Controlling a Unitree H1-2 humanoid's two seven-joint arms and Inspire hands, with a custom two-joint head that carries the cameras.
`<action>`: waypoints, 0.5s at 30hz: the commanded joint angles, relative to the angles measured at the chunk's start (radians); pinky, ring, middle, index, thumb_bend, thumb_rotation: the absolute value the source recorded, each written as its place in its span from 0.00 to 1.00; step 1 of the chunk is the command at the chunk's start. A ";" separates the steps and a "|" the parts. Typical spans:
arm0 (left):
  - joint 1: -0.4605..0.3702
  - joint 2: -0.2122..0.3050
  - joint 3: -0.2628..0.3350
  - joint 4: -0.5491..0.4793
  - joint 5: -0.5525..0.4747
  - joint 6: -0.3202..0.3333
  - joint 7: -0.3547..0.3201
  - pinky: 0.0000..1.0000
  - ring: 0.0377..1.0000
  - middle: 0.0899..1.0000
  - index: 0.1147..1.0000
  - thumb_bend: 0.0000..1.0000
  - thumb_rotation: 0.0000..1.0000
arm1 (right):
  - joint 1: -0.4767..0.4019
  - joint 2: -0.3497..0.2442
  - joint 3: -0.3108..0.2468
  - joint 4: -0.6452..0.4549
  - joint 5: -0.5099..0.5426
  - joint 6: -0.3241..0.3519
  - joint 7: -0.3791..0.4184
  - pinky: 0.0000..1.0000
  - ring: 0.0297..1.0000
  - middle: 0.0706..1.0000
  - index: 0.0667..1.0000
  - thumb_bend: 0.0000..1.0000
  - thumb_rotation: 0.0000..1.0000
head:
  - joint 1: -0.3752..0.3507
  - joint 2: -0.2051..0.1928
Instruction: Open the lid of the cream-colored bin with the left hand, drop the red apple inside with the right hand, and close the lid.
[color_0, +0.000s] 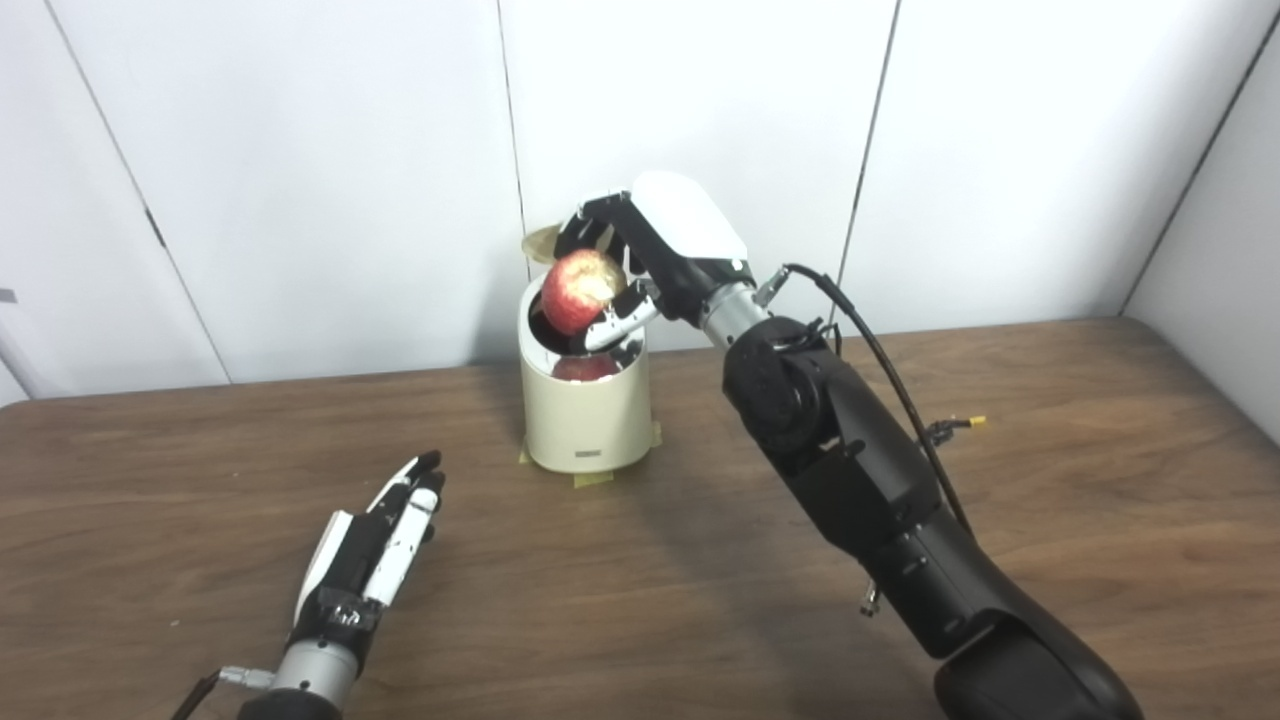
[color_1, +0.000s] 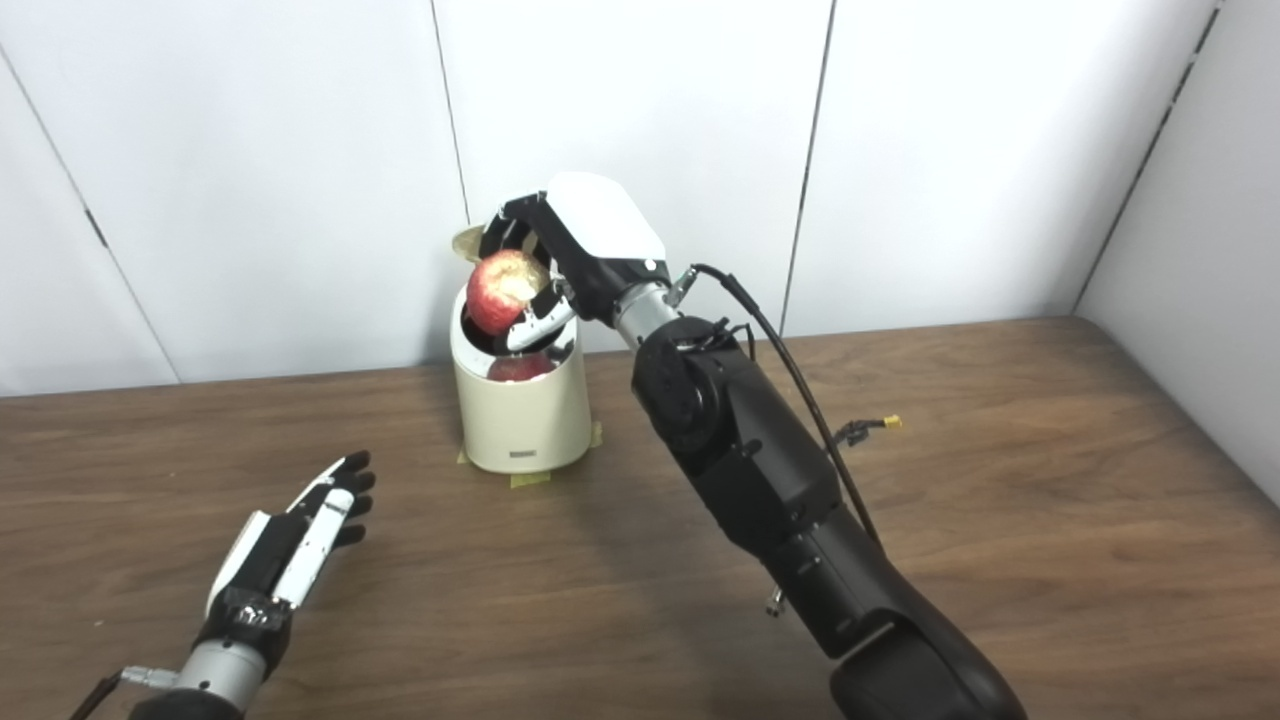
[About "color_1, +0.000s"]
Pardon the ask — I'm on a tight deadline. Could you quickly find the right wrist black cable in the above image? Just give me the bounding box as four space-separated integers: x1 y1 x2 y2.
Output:
668 264 883 549

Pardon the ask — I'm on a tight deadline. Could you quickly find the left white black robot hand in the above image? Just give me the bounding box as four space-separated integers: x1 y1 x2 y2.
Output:
195 450 377 666

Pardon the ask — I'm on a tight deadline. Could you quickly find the cream-colored lidded bin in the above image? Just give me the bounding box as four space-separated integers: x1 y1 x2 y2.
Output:
449 225 593 475

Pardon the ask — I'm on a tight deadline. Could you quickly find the loose cable with yellow plug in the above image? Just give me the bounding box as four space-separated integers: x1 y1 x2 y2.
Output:
832 415 903 448

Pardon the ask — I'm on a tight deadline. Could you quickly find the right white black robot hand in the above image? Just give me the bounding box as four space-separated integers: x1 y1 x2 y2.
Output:
478 172 673 353

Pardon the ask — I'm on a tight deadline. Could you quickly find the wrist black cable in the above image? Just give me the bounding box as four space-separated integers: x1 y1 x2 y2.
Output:
668 264 883 549
68 667 181 720

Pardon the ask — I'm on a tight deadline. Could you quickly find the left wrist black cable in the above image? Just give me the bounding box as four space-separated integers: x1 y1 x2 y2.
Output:
68 667 181 720

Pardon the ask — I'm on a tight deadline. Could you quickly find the red apple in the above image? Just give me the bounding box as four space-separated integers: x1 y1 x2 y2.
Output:
466 250 551 337

